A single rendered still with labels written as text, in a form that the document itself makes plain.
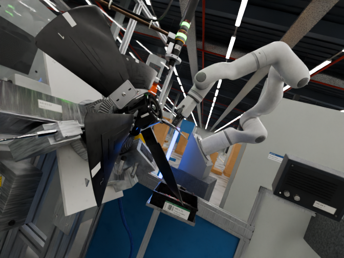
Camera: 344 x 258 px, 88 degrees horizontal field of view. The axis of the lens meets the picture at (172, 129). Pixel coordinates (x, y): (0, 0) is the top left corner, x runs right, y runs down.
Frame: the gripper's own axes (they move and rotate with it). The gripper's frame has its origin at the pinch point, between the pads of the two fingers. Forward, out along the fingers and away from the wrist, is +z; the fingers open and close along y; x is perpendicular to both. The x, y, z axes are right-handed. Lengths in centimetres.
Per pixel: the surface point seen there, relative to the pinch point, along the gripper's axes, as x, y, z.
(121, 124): 10, 52, 5
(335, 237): 136, -117, 2
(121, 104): -4.2, 39.2, 4.0
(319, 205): 73, -10, -9
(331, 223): 131, -125, -5
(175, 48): -9.6, 24.6, -25.9
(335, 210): 77, -10, -11
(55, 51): -13, 60, 0
